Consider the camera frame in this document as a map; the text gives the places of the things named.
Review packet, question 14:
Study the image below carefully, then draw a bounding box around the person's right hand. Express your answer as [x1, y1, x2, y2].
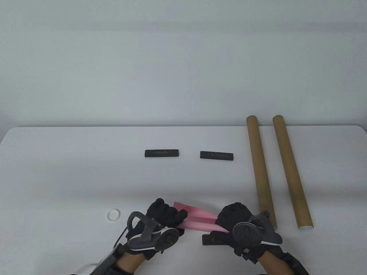
[215, 202, 284, 264]

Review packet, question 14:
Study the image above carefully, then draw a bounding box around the person's left hand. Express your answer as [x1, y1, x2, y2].
[126, 198, 188, 260]

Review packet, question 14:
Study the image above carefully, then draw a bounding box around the pink paper sheet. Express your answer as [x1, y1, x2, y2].
[173, 202, 230, 233]

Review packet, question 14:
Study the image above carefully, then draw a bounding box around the black rectangular paperweight bar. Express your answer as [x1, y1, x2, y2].
[200, 151, 233, 162]
[144, 149, 179, 158]
[202, 231, 234, 245]

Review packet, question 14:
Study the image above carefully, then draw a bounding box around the brown cardboard mailing tube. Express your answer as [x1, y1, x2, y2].
[247, 115, 278, 229]
[272, 115, 313, 231]

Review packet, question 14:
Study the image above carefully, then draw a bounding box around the person's left forearm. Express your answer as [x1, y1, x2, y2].
[118, 252, 145, 275]

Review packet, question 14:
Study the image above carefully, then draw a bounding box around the person's right forearm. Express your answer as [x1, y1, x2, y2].
[259, 249, 290, 275]

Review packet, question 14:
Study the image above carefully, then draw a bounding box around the grey left hand controller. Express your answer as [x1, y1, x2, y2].
[126, 211, 180, 252]

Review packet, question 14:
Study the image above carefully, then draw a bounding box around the grey hand controller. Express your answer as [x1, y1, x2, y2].
[232, 211, 284, 248]
[126, 211, 180, 252]

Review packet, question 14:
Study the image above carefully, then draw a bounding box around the grey right hand controller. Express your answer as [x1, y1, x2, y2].
[232, 211, 284, 248]

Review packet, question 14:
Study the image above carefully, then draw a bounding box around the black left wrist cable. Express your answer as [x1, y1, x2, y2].
[115, 226, 128, 247]

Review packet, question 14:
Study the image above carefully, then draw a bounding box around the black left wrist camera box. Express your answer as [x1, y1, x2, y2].
[92, 243, 124, 275]

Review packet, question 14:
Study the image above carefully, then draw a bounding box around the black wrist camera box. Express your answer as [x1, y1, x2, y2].
[282, 252, 309, 275]
[92, 243, 124, 275]

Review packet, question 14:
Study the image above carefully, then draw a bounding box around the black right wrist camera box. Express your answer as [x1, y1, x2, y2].
[282, 252, 309, 275]

